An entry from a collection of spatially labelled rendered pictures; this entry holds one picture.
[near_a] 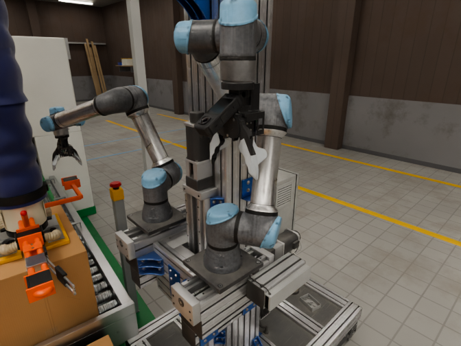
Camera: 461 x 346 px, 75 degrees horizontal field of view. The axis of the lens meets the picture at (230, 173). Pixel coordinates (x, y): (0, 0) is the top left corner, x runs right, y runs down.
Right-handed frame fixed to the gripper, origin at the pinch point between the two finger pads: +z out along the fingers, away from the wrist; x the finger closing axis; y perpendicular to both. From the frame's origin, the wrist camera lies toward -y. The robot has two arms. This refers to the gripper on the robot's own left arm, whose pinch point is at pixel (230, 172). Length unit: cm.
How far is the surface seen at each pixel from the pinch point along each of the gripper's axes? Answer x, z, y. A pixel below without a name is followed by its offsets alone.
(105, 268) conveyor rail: 112, 92, 2
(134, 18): 343, -74, 152
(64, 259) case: 83, 57, -23
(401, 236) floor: 33, 152, 279
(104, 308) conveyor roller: 88, 98, -9
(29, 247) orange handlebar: 76, 42, -34
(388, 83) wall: 179, 15, 555
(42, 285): 48, 42, -36
